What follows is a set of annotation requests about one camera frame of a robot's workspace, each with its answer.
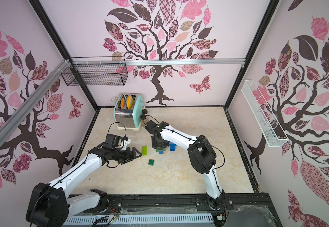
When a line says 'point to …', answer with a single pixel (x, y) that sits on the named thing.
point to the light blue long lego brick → (172, 146)
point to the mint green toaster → (127, 109)
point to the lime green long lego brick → (144, 150)
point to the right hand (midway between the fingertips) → (160, 147)
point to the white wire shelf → (269, 121)
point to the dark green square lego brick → (151, 162)
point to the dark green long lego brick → (158, 150)
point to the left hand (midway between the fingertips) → (136, 159)
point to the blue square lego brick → (172, 149)
